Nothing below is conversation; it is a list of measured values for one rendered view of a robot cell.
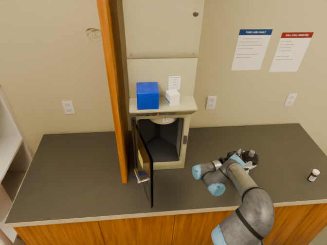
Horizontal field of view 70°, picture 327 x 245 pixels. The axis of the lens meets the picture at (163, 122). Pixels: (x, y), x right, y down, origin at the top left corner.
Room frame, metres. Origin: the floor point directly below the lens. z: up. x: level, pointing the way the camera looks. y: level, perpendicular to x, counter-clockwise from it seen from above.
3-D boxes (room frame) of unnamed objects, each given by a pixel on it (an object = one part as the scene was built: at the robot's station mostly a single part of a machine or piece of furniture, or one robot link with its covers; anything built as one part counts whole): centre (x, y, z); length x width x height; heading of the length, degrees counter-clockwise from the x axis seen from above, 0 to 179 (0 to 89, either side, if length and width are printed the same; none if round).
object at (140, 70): (1.11, 0.03, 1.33); 0.32 x 0.25 x 0.77; 97
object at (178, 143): (1.11, 0.03, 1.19); 0.26 x 0.24 x 0.35; 97
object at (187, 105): (0.93, 0.01, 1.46); 0.32 x 0.11 x 0.10; 97
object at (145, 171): (0.81, 0.10, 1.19); 0.30 x 0.01 x 0.40; 22
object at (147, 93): (0.92, 0.08, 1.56); 0.10 x 0.10 x 0.09; 7
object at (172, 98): (0.93, -0.04, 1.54); 0.05 x 0.05 x 0.06; 25
